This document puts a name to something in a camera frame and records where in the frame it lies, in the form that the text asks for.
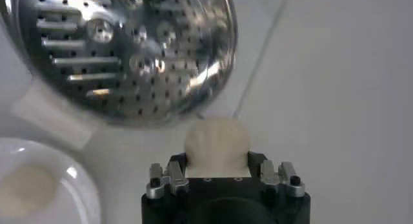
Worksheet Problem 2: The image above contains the large white round plate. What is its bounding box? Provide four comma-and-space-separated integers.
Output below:
0, 137, 103, 224

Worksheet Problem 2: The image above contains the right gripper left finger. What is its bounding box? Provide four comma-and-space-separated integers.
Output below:
145, 152, 190, 200

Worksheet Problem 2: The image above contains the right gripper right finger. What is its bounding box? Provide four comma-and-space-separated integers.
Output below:
247, 151, 306, 199

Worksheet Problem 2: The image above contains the perforated steel steamer basket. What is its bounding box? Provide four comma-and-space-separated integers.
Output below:
0, 0, 239, 129

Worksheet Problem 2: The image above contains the white steamed baozi bun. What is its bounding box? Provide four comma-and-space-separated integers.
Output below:
0, 163, 59, 218
183, 117, 252, 178

